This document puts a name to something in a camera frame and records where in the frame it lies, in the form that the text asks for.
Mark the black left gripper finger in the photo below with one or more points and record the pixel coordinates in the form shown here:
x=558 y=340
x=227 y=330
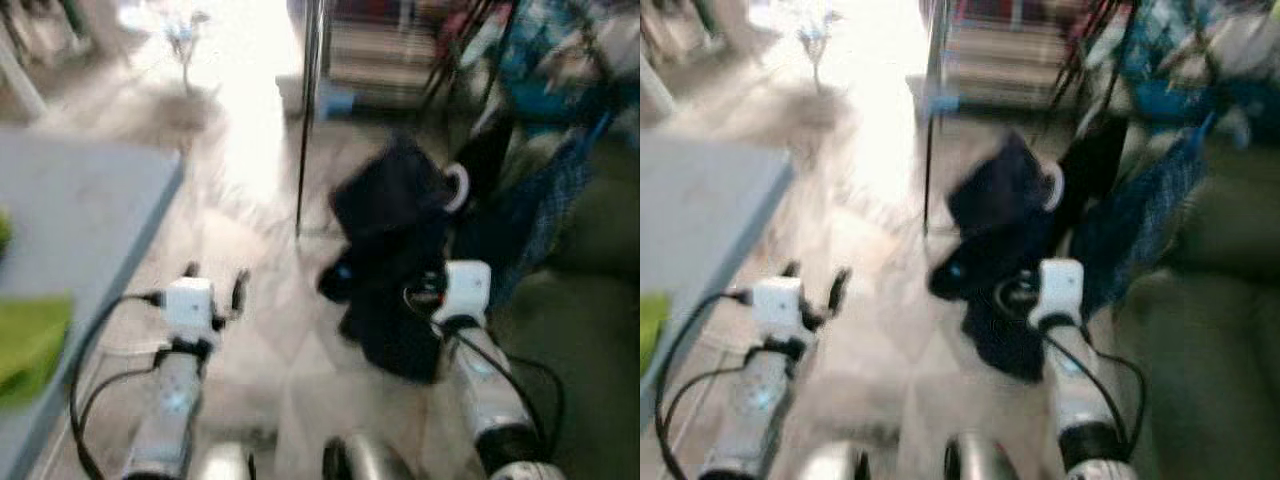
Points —
x=191 y=270
x=791 y=269
x=840 y=288
x=240 y=290

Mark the dark navy garment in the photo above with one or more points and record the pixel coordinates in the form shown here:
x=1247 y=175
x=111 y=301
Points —
x=1000 y=260
x=390 y=260

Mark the pale grey clothes hanger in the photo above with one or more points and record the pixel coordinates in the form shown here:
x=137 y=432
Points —
x=462 y=185
x=1058 y=185

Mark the lime green t-shirt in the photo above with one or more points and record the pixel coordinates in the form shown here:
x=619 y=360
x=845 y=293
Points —
x=30 y=345
x=652 y=330

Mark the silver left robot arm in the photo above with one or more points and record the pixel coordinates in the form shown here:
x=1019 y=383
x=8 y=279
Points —
x=755 y=410
x=170 y=410

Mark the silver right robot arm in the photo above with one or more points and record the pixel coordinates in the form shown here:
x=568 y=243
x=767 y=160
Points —
x=1085 y=390
x=495 y=390

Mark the blue clothes hanger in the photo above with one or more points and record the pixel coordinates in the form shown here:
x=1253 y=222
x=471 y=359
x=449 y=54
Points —
x=600 y=128
x=1205 y=125

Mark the light blue folding table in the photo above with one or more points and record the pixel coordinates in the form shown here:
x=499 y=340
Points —
x=70 y=210
x=700 y=210

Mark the blue plaid shirt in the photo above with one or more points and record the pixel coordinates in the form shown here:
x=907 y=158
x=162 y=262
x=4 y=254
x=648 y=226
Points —
x=545 y=215
x=1140 y=225

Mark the silver left robot leg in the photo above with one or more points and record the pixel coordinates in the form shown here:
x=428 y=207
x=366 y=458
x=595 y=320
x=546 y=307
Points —
x=832 y=465
x=222 y=465

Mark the silver robot leg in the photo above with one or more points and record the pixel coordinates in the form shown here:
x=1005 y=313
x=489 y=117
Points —
x=365 y=462
x=832 y=465
x=985 y=462
x=222 y=465

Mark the silver right robot leg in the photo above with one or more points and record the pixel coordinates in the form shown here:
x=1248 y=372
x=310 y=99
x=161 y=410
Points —
x=365 y=462
x=985 y=462

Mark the green leather sofa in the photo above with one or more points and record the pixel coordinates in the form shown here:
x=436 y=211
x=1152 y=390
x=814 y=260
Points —
x=585 y=380
x=1210 y=380

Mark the black metal clothes rack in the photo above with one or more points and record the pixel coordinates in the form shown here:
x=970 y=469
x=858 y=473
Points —
x=312 y=110
x=932 y=110

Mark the blue cushion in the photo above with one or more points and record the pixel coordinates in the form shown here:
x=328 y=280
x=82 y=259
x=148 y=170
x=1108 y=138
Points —
x=1180 y=95
x=560 y=95

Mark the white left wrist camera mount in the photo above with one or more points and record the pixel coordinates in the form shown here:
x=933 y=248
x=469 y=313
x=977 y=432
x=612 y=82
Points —
x=190 y=305
x=778 y=303

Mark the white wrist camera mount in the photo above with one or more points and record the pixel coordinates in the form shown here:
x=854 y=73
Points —
x=190 y=305
x=1060 y=288
x=468 y=290
x=778 y=303

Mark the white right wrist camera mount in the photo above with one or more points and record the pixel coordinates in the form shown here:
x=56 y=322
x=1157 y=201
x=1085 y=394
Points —
x=468 y=290
x=1060 y=288

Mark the white frame baby bouncer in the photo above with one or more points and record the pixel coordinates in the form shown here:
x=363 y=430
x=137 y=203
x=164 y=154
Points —
x=185 y=35
x=818 y=35

